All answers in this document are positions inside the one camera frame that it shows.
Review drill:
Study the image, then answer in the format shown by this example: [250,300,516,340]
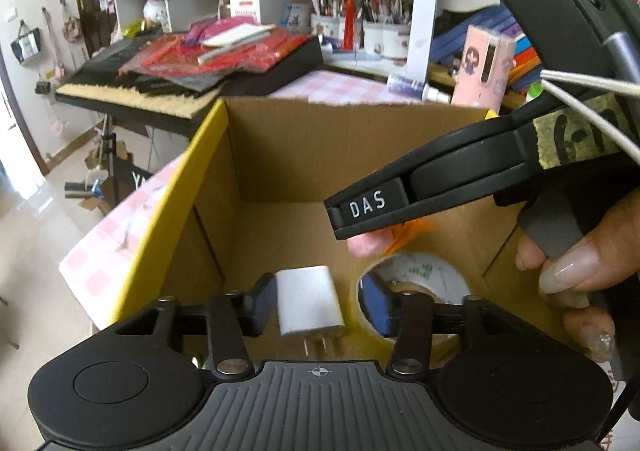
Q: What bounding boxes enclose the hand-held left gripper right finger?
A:
[360,273,531,379]

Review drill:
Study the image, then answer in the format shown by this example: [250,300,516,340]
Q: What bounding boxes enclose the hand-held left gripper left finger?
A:
[115,272,278,379]

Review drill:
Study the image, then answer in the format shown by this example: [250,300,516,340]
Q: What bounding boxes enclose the white charger plug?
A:
[275,265,346,357]

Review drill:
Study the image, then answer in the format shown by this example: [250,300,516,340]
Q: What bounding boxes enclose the gold tape roll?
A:
[356,252,473,347]

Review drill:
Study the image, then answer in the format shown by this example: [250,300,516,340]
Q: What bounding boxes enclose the small pink orange plush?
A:
[347,221,436,259]

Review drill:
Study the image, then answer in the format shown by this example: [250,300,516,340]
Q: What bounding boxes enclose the yellow cardboard box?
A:
[107,96,601,382]

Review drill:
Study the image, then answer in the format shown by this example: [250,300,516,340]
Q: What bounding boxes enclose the person's right hand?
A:
[515,188,640,362]

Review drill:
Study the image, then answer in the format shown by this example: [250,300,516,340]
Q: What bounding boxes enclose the blue spray tube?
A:
[387,74,451,102]

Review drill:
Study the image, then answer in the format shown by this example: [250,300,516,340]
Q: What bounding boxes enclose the row of leaning books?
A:
[430,16,543,94]

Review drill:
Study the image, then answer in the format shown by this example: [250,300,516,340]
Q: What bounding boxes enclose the red tassel ornament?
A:
[341,0,359,50]

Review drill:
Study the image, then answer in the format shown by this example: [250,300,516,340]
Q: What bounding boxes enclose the black keyboard stand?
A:
[65,116,151,212]

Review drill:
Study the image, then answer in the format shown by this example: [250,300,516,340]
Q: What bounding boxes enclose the black electronic keyboard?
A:
[54,36,323,122]

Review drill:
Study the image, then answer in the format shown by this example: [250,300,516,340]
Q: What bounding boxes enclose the pile of red packets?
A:
[122,16,306,82]

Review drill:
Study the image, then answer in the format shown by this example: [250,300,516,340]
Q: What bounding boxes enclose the red white shelf carton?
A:
[230,0,258,22]

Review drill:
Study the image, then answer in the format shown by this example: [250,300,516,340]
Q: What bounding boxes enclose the hanging black bag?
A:
[11,21,41,64]

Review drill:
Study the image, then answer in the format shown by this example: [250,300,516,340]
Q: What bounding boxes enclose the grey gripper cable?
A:
[541,70,640,158]

